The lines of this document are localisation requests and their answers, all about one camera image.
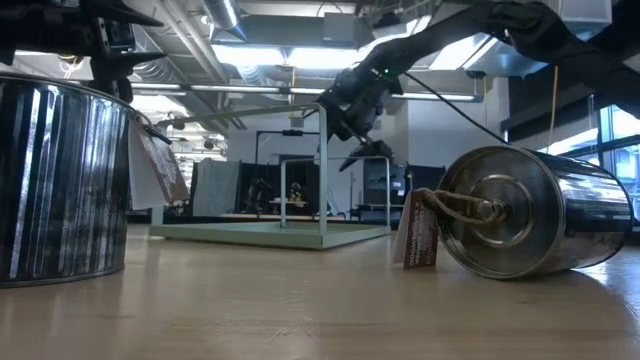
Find yellow hanging cord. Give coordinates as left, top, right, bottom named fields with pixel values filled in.
left=546, top=64, right=561, bottom=151

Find silver spiral air duct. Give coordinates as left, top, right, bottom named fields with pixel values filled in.
left=201, top=0, right=249, bottom=42

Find silver candle tin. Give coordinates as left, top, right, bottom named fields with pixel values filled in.
left=0, top=73, right=137, bottom=289
left=436, top=145, right=635, bottom=281

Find long ceiling strip light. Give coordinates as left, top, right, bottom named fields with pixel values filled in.
left=129, top=82, right=484, bottom=104

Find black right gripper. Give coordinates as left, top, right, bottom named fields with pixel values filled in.
left=315, top=67, right=405, bottom=173

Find black curtain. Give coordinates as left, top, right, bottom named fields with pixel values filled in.
left=405, top=164, right=447, bottom=194

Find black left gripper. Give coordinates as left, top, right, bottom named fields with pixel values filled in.
left=0, top=0, right=168, bottom=105

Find black metal frame station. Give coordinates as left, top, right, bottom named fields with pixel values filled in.
left=254, top=128, right=321, bottom=166

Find grey cloth cover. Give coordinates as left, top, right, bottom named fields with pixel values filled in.
left=192, top=158, right=242, bottom=217

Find black ceiling device yellow wires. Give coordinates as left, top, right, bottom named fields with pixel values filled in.
left=55, top=52, right=87, bottom=79

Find dark background monitor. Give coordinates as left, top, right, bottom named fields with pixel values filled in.
left=362, top=159, right=407, bottom=206

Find green perforated metal shelf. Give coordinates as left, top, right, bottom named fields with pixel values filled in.
left=148, top=102, right=393, bottom=251

